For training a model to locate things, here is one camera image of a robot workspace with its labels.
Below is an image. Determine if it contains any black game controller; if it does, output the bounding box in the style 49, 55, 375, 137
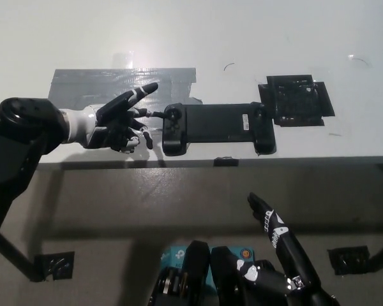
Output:
161, 101, 277, 157

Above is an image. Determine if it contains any grey duct tape patch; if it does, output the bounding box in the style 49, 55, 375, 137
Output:
47, 67, 205, 131

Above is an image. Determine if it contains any teal router box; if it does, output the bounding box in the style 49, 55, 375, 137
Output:
160, 245, 255, 288

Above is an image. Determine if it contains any black desk leg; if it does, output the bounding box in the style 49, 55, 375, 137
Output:
0, 231, 41, 283

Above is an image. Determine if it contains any white and black left hand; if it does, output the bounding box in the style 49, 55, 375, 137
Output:
61, 82, 167, 156

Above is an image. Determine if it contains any black and white right hand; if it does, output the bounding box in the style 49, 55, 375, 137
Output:
237, 192, 312, 293

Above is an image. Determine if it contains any black tape square patch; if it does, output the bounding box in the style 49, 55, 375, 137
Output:
257, 75, 335, 127

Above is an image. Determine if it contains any small black tape piece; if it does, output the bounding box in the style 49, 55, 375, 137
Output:
213, 156, 239, 168

